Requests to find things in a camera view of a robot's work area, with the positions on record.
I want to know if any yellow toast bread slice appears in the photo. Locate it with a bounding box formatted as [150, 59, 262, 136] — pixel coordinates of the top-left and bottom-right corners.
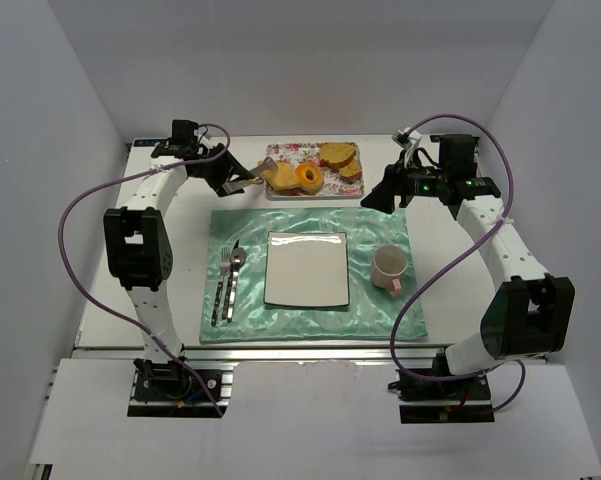
[261, 162, 300, 192]

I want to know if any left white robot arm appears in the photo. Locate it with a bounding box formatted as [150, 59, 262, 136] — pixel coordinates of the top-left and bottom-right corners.
[103, 119, 255, 364]

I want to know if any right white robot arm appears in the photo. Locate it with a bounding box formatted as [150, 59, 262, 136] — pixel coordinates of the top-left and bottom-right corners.
[361, 131, 575, 379]

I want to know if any brown bread slice front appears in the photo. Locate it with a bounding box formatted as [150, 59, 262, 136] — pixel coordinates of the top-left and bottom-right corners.
[339, 159, 362, 181]

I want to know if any brown bread slice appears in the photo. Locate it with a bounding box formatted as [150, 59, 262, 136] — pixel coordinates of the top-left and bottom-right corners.
[339, 159, 362, 181]
[319, 142, 357, 170]

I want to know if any brown bread slice back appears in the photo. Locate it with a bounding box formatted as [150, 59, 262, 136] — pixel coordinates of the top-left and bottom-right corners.
[319, 142, 357, 170]

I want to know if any orange donut bread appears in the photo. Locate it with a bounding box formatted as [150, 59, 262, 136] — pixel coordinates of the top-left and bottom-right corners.
[295, 162, 324, 194]

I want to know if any blue label sticker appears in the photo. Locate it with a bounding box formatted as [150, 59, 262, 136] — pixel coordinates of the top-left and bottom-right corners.
[133, 139, 162, 148]

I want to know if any floral rectangular tray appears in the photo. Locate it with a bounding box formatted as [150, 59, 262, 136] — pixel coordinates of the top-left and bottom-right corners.
[265, 141, 364, 200]

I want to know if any silver fork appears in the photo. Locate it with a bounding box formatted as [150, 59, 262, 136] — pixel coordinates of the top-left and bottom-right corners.
[211, 247, 231, 327]

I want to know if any pink mug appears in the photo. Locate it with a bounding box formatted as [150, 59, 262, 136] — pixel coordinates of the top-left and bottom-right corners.
[370, 245, 409, 296]

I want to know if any table knife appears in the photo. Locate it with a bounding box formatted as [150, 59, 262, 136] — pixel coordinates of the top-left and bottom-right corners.
[230, 241, 241, 265]

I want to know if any silver spoon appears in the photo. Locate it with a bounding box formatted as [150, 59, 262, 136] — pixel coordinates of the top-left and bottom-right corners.
[222, 247, 247, 323]

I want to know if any white square plate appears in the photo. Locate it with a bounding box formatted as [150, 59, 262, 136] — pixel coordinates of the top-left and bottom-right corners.
[264, 232, 350, 309]

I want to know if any green satin placemat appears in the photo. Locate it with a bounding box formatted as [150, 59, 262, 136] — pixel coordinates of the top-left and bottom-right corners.
[199, 207, 428, 344]

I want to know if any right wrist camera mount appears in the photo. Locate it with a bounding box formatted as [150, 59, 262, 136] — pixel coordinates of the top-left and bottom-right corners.
[391, 127, 422, 166]

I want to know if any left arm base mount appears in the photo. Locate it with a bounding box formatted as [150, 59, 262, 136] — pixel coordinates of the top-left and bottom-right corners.
[127, 359, 233, 418]

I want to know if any aluminium table frame rail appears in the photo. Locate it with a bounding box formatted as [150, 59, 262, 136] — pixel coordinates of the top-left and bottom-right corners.
[69, 344, 549, 364]

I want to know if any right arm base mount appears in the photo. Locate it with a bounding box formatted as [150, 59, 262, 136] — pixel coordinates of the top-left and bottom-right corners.
[387, 371, 495, 425]

